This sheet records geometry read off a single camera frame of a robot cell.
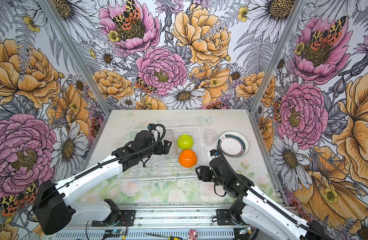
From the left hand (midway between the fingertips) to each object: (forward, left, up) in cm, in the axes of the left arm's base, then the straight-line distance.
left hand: (162, 146), depth 81 cm
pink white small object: (-38, -15, -12) cm, 42 cm away
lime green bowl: (+10, -12, -11) cm, 19 cm away
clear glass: (+17, -29, -17) cm, 37 cm away
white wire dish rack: (-3, -1, -17) cm, 18 cm away
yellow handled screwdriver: (-38, -5, -16) cm, 42 cm away
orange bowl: (-1, -13, -12) cm, 18 cm away
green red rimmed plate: (+9, -43, -13) cm, 46 cm away
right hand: (-13, -20, -6) cm, 25 cm away
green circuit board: (-36, +22, -18) cm, 46 cm away
